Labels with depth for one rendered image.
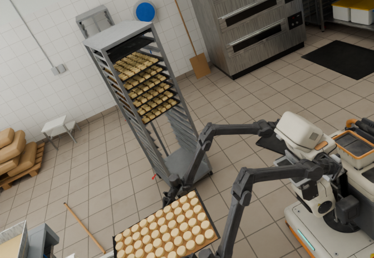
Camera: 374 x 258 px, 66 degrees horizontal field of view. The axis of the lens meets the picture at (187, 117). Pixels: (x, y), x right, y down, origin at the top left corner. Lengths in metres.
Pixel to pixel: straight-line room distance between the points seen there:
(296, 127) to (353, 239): 1.05
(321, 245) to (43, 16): 4.82
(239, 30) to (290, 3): 0.95
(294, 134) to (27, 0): 4.59
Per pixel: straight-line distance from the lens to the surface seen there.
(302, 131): 1.60
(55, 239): 2.12
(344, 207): 2.05
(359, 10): 5.45
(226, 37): 4.76
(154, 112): 2.74
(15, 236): 2.02
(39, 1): 5.35
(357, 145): 2.08
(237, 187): 1.38
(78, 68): 5.50
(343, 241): 2.39
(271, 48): 5.21
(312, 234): 2.42
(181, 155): 3.58
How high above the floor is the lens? 2.32
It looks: 31 degrees down
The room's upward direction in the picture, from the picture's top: 23 degrees counter-clockwise
